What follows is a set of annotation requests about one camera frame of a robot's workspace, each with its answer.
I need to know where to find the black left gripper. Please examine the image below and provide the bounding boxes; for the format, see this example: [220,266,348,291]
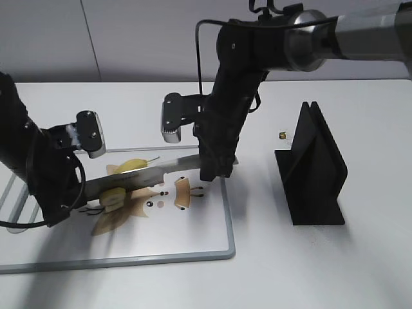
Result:
[23,124,86,228]

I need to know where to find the grey rimmed deer cutting board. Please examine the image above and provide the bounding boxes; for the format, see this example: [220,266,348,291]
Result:
[0,146,236,275]

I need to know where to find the black knife stand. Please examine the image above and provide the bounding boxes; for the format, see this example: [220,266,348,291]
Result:
[274,101,348,225]

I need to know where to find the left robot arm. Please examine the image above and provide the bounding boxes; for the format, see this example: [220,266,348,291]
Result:
[1,74,206,229]

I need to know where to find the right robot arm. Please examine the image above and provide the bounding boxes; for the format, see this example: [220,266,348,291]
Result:
[194,1,411,181]

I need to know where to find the white handled kitchen knife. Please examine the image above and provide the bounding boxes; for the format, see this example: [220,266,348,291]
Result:
[82,154,200,201]

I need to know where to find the yellow banana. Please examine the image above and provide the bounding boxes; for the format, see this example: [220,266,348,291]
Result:
[113,156,160,174]

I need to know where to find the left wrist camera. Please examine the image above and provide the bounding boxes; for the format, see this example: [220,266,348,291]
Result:
[66,110,106,159]

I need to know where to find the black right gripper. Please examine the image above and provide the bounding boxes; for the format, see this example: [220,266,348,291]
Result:
[193,69,268,182]

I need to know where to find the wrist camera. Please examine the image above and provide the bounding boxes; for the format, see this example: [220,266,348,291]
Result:
[161,92,210,144]
[66,110,106,159]

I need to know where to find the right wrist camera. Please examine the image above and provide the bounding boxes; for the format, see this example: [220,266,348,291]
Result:
[161,92,210,144]

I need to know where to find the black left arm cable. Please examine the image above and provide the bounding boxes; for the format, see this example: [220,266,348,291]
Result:
[0,151,87,229]

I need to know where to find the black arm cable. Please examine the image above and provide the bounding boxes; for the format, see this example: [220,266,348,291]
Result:
[0,151,87,229]
[194,0,305,113]

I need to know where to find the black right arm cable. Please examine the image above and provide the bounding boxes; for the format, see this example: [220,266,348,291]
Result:
[194,0,305,113]

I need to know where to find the banana slice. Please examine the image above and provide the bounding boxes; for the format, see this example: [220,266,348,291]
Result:
[99,187,126,212]

